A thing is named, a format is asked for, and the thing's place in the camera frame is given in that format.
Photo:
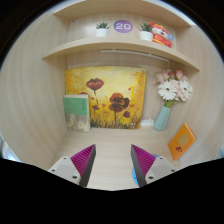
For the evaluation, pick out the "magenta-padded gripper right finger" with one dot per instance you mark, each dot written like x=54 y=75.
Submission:
x=144 y=159

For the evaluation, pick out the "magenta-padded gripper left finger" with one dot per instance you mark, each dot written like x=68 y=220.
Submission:
x=83 y=159

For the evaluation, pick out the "orange covered book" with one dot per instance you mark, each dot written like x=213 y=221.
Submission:
x=182 y=141

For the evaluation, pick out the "teal faceted vase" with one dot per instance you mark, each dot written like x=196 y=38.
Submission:
x=162 y=119

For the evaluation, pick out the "green covered book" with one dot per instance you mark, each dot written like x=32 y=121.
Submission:
x=76 y=106

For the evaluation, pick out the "pink and white flower bouquet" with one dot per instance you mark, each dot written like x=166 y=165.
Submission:
x=173 y=88

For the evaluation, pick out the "yellow poppy flower painting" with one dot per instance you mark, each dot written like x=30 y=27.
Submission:
x=110 y=86

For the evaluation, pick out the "white light bar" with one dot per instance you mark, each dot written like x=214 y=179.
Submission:
x=133 y=53

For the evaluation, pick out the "wooden shelf unit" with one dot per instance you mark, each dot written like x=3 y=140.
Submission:
x=113 y=43

